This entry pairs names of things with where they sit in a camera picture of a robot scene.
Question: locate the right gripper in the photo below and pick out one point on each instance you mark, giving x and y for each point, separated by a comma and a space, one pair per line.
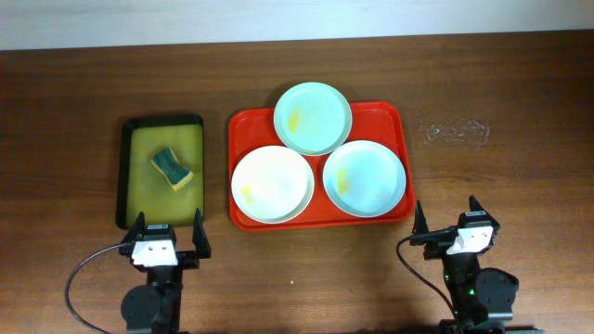
434, 244

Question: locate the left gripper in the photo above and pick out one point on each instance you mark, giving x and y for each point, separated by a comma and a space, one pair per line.
187, 258

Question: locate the green and yellow sponge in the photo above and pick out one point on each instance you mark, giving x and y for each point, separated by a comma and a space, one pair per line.
176, 174

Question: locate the light blue plate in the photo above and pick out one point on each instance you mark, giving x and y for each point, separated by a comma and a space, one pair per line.
364, 179

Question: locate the white plate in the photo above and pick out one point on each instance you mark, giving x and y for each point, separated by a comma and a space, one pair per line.
272, 185

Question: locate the green plate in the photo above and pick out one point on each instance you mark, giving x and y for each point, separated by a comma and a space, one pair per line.
313, 118

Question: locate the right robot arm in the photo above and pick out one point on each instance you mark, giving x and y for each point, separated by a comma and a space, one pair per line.
480, 299

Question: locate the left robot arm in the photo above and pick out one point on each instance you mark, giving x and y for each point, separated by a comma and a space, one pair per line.
155, 307

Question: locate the black tray with yellow cloth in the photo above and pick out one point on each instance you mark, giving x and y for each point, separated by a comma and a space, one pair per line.
142, 187

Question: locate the red plastic tray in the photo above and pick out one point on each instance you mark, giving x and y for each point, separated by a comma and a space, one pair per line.
377, 121

